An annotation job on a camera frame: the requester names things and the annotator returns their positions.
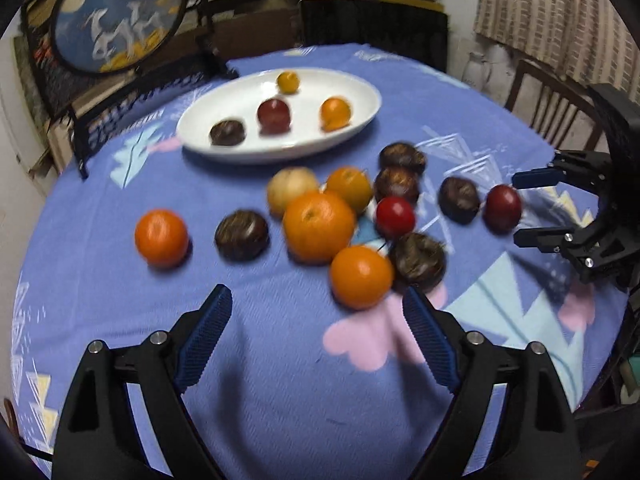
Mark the dark brown chestnut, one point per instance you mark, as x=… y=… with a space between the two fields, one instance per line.
x=458 y=199
x=227 y=132
x=396 y=185
x=402 y=156
x=420 y=260
x=241 y=235

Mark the checkered curtain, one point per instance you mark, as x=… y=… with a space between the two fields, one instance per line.
x=550 y=10

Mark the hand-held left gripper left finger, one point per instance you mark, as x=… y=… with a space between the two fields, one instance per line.
x=207 y=330

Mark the pale yellow pear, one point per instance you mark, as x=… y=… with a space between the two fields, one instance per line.
x=290 y=187

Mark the blue patterned tablecloth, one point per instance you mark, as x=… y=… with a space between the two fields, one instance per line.
x=300 y=410

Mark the round deer painting table screen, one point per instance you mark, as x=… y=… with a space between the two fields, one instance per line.
x=115 y=15

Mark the small bright red plum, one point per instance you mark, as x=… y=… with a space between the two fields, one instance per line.
x=395 y=217

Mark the black chair back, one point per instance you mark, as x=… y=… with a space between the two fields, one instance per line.
x=375 y=27

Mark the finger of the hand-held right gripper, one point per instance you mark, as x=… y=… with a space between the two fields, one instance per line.
x=540 y=237
x=537 y=178

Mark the small yellow orange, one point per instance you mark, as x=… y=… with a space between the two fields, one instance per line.
x=288 y=82

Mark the white oval plate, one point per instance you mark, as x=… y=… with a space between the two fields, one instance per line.
x=300 y=135

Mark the wooden chair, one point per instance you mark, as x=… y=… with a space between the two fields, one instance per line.
x=517 y=85

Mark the brown cabinet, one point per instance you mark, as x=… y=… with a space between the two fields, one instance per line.
x=255 y=30

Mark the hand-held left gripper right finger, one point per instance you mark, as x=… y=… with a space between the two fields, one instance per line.
x=430 y=340

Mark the dark red plum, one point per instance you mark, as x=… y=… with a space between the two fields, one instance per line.
x=502 y=208
x=273 y=115

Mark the large orange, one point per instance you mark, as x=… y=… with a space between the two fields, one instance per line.
x=319 y=226

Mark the white jug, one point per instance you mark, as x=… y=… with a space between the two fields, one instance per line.
x=477 y=72

